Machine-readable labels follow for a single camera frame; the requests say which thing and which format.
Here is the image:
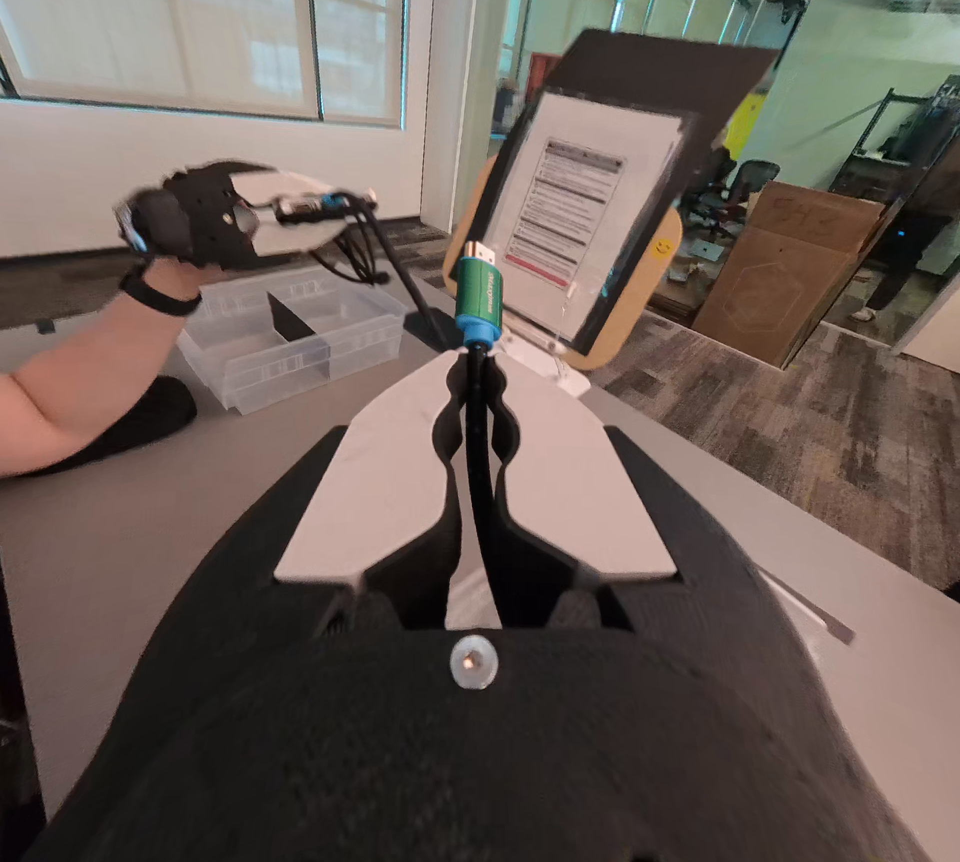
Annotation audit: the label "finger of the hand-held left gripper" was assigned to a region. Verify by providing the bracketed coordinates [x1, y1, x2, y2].
[228, 168, 378, 203]
[251, 215, 361, 257]

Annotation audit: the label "yellow green poster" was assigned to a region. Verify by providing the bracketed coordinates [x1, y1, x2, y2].
[723, 93, 768, 159]

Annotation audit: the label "black wrist band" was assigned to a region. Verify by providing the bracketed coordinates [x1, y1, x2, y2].
[118, 271, 204, 318]

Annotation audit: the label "black mesh office chair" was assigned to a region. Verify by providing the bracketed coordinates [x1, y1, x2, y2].
[686, 159, 783, 242]

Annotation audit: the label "cardboard box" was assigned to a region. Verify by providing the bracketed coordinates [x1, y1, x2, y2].
[691, 181, 910, 369]

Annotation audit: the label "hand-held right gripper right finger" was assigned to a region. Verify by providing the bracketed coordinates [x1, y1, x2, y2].
[491, 365, 678, 589]

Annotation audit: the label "dark grey table strip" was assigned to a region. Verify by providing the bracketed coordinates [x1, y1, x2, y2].
[757, 568, 858, 647]

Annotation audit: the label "clear plastic organizer box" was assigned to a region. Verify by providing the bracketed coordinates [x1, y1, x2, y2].
[176, 267, 410, 416]

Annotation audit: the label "person's left hand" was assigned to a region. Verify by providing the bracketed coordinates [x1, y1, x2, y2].
[142, 254, 226, 293]

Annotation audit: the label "black metal shelf rack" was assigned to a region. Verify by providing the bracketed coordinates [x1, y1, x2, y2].
[828, 74, 960, 203]

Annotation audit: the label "black divider plate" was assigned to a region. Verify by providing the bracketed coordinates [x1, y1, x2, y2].
[266, 292, 318, 344]

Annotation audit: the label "black usb cable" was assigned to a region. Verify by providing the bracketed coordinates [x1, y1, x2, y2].
[352, 194, 451, 330]

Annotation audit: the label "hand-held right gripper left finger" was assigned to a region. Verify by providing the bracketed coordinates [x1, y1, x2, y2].
[272, 354, 462, 589]

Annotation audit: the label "braided hdmi cable green plugs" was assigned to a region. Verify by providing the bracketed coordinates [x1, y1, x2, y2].
[271, 190, 395, 287]
[452, 241, 515, 630]

